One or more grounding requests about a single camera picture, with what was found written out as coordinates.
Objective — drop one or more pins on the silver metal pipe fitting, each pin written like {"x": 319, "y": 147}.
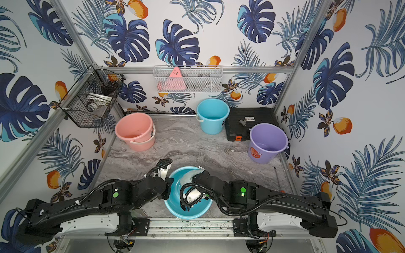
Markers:
{"x": 243, "y": 122}

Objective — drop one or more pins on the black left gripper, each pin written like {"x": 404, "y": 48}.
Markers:
{"x": 167, "y": 188}

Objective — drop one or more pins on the clear wall shelf basket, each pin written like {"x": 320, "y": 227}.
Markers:
{"x": 199, "y": 79}

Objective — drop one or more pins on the pink triangle item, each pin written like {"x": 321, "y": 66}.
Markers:
{"x": 175, "y": 81}

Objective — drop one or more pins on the light teal cloth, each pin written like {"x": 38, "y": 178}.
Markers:
{"x": 190, "y": 174}

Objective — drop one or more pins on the pink plastic bucket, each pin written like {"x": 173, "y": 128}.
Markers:
{"x": 137, "y": 130}

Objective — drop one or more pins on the teal bucket with label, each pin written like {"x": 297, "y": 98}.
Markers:
{"x": 211, "y": 114}

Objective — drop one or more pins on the black tool case orange latches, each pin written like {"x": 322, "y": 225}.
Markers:
{"x": 236, "y": 132}

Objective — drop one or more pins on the teal plastic bucket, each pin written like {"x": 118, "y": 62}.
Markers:
{"x": 173, "y": 203}

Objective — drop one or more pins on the black wire basket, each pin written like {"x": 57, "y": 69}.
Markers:
{"x": 90, "y": 100}

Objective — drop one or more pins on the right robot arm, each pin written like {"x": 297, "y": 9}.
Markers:
{"x": 242, "y": 198}

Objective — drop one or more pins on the purple plastic bucket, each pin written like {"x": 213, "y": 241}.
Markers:
{"x": 266, "y": 142}

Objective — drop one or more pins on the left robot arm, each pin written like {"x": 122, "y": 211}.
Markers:
{"x": 43, "y": 220}

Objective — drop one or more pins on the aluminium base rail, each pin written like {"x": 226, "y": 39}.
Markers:
{"x": 96, "y": 227}

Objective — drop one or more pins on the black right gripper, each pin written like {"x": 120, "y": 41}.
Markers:
{"x": 200, "y": 177}

